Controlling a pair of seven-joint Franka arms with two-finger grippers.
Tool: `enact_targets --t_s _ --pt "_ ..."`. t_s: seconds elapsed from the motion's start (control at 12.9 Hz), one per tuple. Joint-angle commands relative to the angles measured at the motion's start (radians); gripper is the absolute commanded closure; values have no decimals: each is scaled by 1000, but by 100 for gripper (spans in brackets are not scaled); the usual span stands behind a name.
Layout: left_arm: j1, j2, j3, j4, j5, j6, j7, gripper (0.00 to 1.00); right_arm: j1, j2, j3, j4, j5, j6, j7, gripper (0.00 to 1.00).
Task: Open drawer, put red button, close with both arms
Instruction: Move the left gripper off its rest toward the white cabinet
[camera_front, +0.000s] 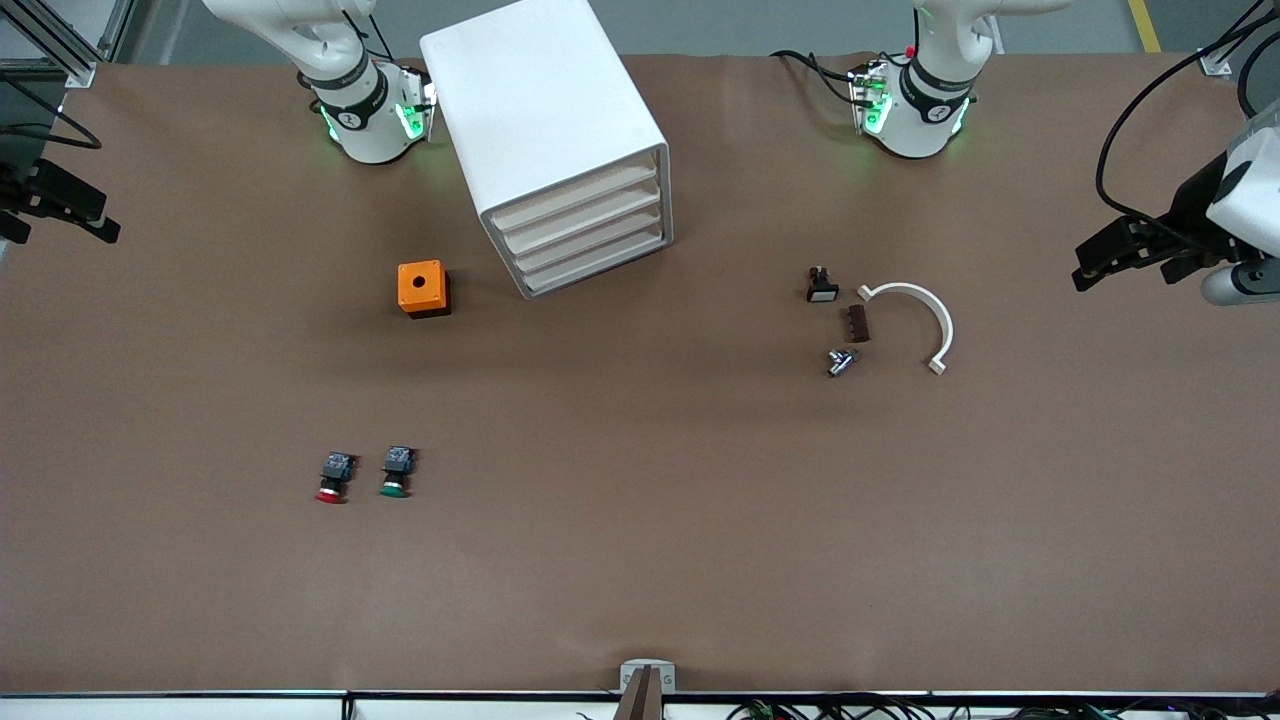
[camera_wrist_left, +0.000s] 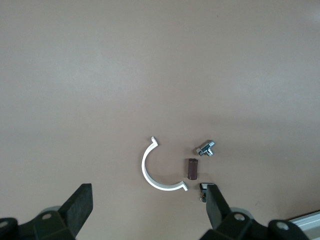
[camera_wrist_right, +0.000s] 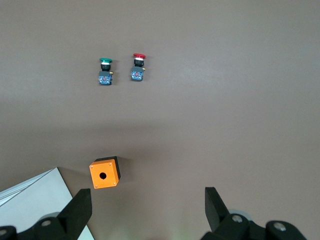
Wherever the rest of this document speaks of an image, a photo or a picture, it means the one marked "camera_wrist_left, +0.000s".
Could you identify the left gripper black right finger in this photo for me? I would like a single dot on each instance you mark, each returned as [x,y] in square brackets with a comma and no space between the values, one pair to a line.
[217,212]

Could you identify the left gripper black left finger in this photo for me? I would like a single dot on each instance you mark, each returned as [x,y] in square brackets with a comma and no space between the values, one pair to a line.
[77,207]

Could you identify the white drawer cabinet housing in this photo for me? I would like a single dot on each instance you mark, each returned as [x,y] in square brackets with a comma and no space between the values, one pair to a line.
[310,222]

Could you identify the brown cylinder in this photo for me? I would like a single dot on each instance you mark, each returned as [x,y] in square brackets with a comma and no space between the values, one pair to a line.
[192,169]

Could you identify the metal tee fitting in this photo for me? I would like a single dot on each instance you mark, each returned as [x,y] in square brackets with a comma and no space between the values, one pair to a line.
[206,147]

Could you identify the brown table cover sheet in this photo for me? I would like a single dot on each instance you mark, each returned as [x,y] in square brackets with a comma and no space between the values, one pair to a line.
[125,75]

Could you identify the black switch white face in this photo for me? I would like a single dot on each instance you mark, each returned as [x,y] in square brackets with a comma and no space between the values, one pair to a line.
[203,185]

